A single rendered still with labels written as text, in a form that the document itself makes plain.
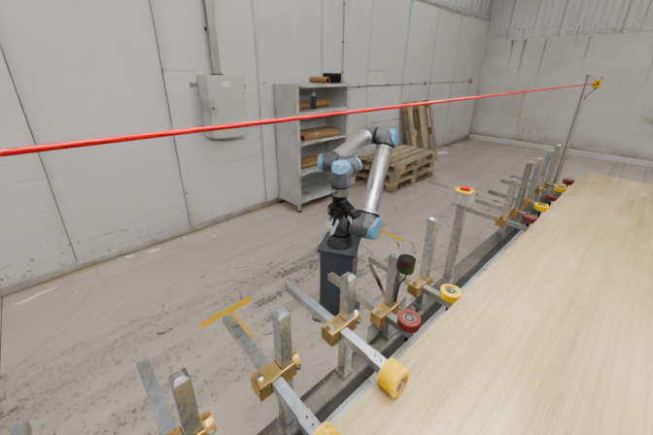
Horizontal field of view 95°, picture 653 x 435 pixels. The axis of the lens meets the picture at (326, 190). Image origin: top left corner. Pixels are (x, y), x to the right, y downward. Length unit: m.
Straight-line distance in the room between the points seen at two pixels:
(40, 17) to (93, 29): 0.30
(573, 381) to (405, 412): 0.51
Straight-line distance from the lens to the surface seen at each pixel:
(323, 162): 1.59
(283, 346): 0.89
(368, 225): 1.89
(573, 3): 8.80
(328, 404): 1.22
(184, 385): 0.78
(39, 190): 3.30
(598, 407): 1.22
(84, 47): 3.20
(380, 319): 1.23
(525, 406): 1.11
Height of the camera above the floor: 1.72
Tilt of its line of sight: 22 degrees down
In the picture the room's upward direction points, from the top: 1 degrees clockwise
